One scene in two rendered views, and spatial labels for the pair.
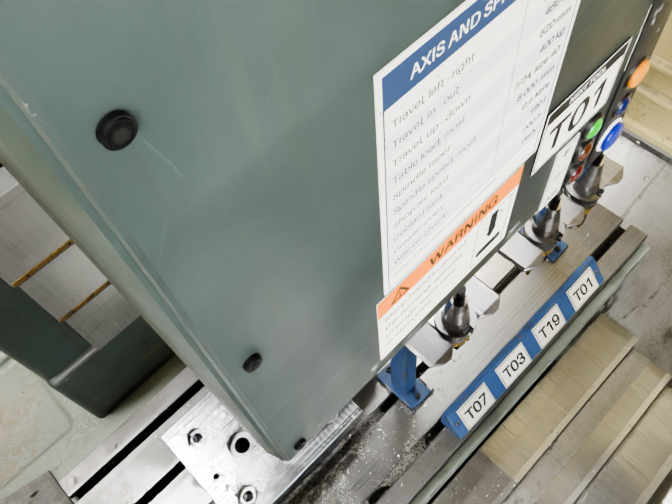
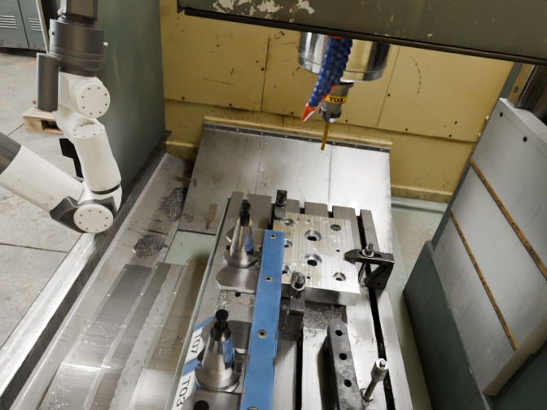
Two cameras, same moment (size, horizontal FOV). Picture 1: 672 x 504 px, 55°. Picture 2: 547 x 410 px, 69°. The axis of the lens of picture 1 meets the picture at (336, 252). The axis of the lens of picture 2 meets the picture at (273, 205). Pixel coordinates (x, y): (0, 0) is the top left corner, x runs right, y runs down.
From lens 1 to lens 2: 1.00 m
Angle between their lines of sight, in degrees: 74
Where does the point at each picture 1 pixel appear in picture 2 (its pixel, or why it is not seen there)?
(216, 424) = (333, 236)
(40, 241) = (488, 159)
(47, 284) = (468, 185)
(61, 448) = (400, 268)
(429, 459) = (208, 308)
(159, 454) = not seen: hidden behind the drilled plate
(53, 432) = not seen: hidden behind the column
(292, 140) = not seen: outside the picture
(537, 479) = (127, 386)
